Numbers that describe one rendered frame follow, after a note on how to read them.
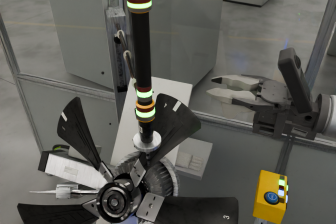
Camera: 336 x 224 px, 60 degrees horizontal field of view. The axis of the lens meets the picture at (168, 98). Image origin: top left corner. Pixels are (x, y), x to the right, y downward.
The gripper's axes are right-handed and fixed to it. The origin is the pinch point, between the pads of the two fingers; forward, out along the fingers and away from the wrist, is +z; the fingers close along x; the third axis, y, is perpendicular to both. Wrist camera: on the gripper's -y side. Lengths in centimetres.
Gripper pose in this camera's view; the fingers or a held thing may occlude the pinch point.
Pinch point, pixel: (215, 83)
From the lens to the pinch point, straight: 57.9
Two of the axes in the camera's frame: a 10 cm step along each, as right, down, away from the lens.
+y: 0.0, 8.1, 5.8
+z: -9.4, -2.0, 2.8
